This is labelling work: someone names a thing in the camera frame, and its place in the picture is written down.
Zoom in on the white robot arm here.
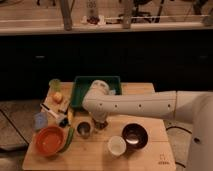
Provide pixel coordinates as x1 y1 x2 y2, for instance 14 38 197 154
82 80 213 171

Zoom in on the yellow apple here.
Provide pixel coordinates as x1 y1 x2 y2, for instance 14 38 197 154
52 92 63 104

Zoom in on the orange plastic bowl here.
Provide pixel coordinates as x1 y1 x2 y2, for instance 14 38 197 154
35 126 65 157

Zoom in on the dark brown bowl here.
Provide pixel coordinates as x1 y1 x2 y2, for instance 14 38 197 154
122 123 148 149

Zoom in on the green cucumber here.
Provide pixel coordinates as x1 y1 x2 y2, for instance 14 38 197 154
59 127 74 153

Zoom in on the black office chair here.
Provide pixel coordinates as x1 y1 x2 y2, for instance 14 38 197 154
132 0 151 23

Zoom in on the white cup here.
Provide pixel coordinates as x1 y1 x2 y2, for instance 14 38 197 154
107 136 126 157

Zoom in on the bunch of dark grapes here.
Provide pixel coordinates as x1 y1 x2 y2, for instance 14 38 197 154
93 114 108 130

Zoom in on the green plastic cup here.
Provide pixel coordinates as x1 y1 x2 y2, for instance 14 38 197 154
49 79 61 92

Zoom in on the small metal cup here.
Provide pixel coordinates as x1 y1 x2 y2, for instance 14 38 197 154
77 122 91 139

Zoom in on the green plastic tray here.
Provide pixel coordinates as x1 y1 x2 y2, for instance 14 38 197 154
70 76 122 110

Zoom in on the yellow banana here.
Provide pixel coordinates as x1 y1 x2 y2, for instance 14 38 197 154
67 109 74 125

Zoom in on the white handled knife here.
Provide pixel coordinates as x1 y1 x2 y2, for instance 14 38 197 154
40 103 65 122

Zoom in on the wooden cutting board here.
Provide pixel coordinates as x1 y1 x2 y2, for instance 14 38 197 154
44 91 70 114

